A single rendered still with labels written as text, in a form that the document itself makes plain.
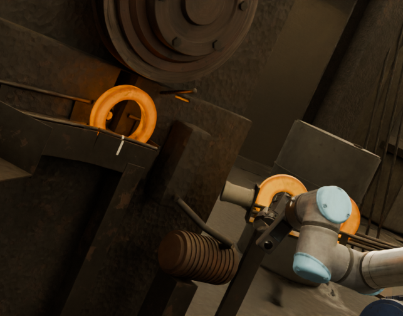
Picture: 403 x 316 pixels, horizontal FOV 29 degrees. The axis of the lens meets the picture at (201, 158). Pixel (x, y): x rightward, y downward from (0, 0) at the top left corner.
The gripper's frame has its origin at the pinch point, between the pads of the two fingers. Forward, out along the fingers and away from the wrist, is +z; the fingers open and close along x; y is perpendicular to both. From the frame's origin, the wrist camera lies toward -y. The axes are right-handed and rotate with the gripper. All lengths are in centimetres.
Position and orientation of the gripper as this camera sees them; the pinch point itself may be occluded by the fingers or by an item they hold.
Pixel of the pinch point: (256, 228)
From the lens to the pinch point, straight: 215.9
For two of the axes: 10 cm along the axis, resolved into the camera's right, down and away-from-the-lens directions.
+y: 5.0, -7.6, 4.1
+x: -7.5, -6.2, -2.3
